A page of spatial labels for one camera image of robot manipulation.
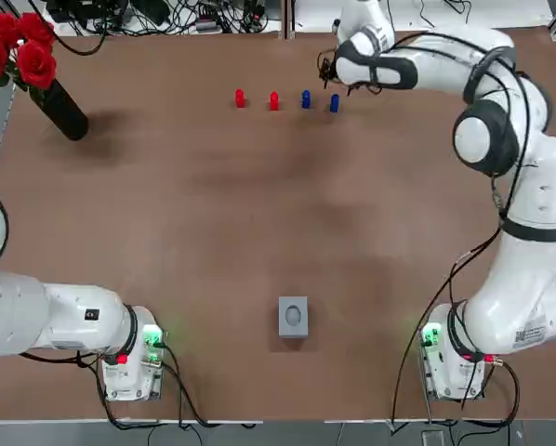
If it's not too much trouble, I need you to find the black power supply box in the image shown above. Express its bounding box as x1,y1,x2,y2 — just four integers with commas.
243,0,266,27

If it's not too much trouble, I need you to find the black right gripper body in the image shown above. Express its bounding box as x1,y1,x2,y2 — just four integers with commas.
317,48,340,90

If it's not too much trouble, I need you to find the black cylindrical vase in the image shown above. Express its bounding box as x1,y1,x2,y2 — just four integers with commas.
28,78,90,142

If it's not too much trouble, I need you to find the grey camera mounting post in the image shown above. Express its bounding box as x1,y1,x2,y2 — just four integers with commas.
281,0,297,41

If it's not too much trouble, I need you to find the red rose bouquet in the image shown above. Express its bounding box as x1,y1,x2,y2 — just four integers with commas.
0,12,58,94

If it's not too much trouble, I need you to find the black left arm base cable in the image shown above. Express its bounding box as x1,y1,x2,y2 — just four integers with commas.
158,341,263,428

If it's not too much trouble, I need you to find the grey box with round hole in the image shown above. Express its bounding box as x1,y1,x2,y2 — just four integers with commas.
277,295,311,339

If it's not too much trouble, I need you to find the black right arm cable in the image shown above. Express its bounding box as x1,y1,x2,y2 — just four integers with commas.
317,27,551,426

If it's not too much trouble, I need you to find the black electronics box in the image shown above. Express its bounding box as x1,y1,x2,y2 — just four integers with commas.
45,0,130,27

